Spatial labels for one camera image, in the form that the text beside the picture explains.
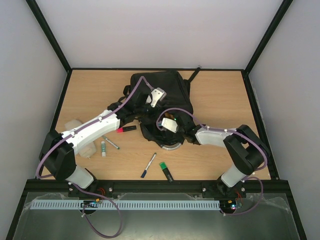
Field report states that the black student backpack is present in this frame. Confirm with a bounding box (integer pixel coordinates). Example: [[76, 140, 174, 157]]
[[117, 68, 200, 151]]

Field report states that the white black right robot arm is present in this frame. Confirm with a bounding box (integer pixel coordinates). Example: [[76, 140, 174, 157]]
[[175, 113, 271, 196]]

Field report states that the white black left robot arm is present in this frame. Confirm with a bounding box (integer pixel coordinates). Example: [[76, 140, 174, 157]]
[[36, 88, 164, 189]]

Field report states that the pink black highlighter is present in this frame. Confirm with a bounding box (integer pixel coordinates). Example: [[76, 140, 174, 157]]
[[116, 125, 137, 133]]

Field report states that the green black highlighter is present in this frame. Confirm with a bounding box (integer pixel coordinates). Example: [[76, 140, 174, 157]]
[[159, 162, 174, 183]]

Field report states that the blue capped white marker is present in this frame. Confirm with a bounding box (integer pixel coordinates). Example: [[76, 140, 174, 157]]
[[140, 152, 157, 179]]

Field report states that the white green glue stick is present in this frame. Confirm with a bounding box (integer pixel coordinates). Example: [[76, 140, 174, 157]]
[[100, 141, 106, 157]]

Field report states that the beige fabric pencil roll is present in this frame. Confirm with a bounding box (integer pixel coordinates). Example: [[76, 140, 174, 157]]
[[64, 119, 97, 158]]

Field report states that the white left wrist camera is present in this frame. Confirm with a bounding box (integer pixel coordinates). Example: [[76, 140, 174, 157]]
[[150, 87, 167, 108]]

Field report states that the black aluminium frame rail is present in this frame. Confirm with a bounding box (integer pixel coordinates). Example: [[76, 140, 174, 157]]
[[24, 178, 290, 198]]

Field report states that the light blue slotted cable duct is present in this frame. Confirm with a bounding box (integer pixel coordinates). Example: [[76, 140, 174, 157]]
[[30, 199, 221, 211]]

